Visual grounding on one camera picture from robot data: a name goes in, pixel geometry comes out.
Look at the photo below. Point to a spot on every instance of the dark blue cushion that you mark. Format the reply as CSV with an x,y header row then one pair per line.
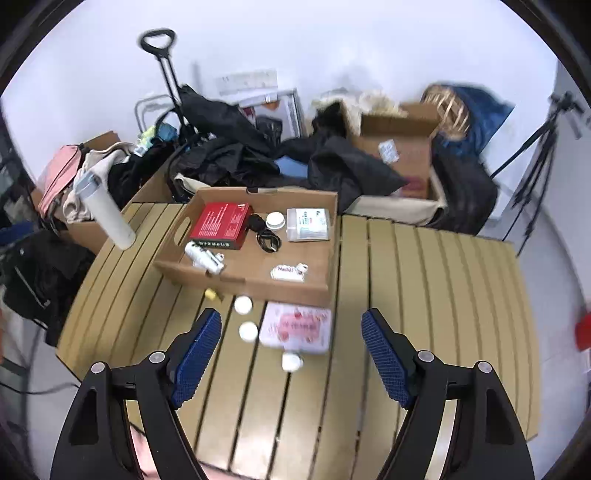
x,y
487,115

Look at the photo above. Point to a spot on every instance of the white metal rack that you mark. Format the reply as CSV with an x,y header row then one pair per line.
x,y
149,109

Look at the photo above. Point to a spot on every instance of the white thermos bottle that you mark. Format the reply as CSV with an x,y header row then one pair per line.
x,y
97,200

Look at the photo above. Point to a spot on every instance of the pink backpack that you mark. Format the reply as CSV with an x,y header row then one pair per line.
x,y
59,174

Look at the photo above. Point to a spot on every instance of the black folded trolley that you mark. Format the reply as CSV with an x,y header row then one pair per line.
x,y
197,114

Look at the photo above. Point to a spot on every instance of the cardboard tray box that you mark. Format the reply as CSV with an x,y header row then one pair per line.
x,y
247,270

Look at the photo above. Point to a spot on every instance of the pink patterned flat pack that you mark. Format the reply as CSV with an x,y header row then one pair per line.
x,y
296,328

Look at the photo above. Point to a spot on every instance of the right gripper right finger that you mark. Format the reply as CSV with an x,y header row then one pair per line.
x,y
393,356

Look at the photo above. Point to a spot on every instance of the red bucket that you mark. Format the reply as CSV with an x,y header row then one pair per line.
x,y
583,332

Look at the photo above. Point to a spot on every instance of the small yellow block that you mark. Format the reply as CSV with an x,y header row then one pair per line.
x,y
212,295

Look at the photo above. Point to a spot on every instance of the wall socket panel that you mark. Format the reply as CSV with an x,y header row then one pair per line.
x,y
235,83

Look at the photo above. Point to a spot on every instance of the black fabric pouch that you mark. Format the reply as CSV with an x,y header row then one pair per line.
x,y
255,223

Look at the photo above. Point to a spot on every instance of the white printed appliance box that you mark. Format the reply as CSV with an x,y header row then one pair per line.
x,y
279,108

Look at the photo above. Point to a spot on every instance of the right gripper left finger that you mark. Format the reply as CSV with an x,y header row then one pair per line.
x,y
189,355

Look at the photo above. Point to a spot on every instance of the white tube bottle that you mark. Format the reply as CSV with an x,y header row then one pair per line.
x,y
204,259

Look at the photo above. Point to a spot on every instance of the black camera tripod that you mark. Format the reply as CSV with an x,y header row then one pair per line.
x,y
536,183

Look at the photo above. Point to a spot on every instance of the brown cardboard box right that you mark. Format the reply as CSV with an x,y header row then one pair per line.
x,y
402,143

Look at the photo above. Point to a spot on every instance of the woven rattan ball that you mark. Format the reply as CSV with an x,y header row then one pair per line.
x,y
453,113

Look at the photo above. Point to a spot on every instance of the white round jar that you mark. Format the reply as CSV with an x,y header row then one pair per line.
x,y
275,220

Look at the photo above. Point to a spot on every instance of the white round lid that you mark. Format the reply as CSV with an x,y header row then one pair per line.
x,y
243,305
291,362
248,332

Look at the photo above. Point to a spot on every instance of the red rectangular box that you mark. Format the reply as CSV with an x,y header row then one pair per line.
x,y
222,225

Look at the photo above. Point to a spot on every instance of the clear plastic bottle white label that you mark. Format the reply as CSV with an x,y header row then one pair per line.
x,y
307,224

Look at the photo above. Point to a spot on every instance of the white hello sticker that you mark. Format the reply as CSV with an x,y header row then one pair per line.
x,y
289,273

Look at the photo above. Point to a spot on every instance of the black clothes pile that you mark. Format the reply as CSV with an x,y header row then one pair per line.
x,y
323,161

